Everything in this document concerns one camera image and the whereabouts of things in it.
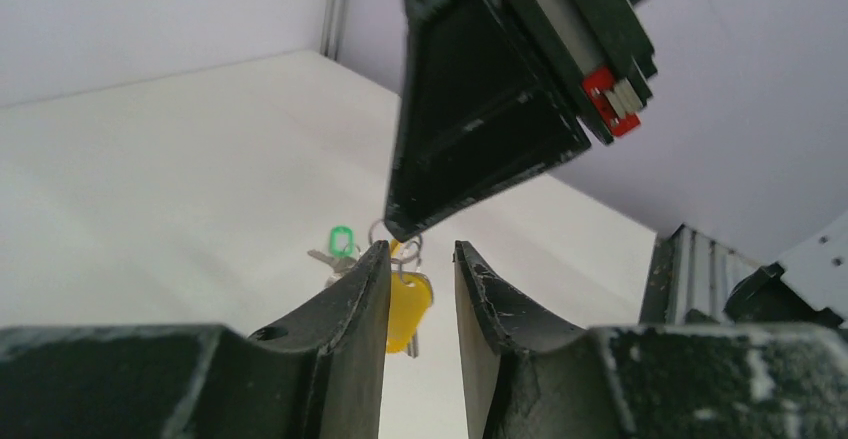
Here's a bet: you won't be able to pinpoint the key with yellow tag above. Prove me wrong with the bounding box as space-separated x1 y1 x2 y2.
386 276 434 358

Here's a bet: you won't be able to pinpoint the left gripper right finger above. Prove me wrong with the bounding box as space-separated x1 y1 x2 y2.
454 241 847 438

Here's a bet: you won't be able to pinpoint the large keyring with yellow grip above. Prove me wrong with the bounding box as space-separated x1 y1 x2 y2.
366 219 430 290

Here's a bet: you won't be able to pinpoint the aluminium frame rail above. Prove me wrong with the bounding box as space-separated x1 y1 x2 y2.
638 225 760 324

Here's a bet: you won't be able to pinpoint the key with green tag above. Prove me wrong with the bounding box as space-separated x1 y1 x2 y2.
307 225 362 289

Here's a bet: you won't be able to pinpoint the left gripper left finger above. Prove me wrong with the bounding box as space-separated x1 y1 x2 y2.
1 241 391 438

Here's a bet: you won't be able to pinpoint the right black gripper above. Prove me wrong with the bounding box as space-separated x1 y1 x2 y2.
384 0 657 241

